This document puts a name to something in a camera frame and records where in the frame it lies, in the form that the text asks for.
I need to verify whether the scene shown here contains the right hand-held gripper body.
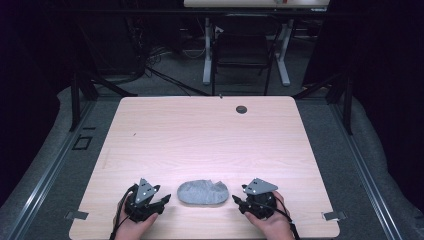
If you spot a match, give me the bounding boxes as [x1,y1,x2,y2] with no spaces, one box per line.
[237,177,279,221]

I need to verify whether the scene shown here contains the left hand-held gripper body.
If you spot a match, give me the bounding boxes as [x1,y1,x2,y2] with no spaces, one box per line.
[124,177,167,224]

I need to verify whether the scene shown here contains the grey sock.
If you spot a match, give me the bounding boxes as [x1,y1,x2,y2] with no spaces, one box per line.
[212,180,230,196]
[176,179,230,206]

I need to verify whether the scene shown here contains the person's left hand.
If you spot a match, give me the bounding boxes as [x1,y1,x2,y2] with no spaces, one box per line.
[114,199,160,240]

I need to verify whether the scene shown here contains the person's right hand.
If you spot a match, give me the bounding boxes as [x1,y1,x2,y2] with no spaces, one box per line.
[244,189,296,240]

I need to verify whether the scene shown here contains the black metal stand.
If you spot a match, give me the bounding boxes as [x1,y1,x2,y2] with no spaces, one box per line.
[292,70,354,136]
[68,70,138,133]

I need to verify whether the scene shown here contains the black chair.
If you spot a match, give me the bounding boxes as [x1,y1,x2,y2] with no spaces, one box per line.
[210,13,280,97]

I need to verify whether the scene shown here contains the white-legged desk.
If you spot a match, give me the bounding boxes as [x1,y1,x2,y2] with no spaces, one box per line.
[183,0,332,88]

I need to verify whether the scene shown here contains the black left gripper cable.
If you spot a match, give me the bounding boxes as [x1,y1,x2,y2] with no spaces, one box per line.
[109,184,138,240]

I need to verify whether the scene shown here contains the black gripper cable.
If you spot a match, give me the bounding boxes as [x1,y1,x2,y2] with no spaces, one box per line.
[109,184,138,240]
[256,201,301,240]

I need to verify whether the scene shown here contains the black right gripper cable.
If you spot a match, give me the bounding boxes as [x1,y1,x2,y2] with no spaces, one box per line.
[256,201,301,240]

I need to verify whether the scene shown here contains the grey metal table bracket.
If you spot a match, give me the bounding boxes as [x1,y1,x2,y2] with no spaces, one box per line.
[65,210,90,221]
[321,210,348,222]

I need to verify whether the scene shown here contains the aluminium floor rail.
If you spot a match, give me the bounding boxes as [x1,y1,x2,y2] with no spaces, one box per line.
[3,99,98,240]
[328,99,406,240]

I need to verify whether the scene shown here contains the black floor cables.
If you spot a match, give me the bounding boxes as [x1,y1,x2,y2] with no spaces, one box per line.
[145,65,212,98]

